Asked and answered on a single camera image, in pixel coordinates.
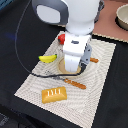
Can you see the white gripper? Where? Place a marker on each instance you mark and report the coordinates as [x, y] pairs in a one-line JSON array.
[[77, 51]]

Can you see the yellow toy banana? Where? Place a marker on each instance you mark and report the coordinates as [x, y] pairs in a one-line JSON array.
[[47, 59]]

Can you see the orange toy bread pastry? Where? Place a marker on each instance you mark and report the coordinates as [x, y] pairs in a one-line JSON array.
[[54, 94]]

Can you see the red toy tomato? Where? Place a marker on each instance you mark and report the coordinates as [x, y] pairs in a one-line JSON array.
[[61, 39]]

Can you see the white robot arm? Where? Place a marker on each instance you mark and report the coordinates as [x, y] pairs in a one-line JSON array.
[[45, 12]]

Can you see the tan round wooden plate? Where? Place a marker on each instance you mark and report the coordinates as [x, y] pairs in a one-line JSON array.
[[61, 67]]

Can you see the beige woven placemat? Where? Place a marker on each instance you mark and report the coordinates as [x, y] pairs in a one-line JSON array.
[[81, 104]]

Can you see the grey metal pot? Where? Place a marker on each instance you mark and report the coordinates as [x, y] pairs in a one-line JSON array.
[[101, 6]]

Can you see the cream ceramic bowl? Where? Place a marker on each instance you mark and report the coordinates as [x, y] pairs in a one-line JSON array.
[[122, 15]]

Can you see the knife with wooden handle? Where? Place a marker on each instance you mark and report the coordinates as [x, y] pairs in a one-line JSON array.
[[94, 60]]

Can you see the fork with wooden handle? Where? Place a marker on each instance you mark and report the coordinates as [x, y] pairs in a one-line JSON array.
[[73, 83]]

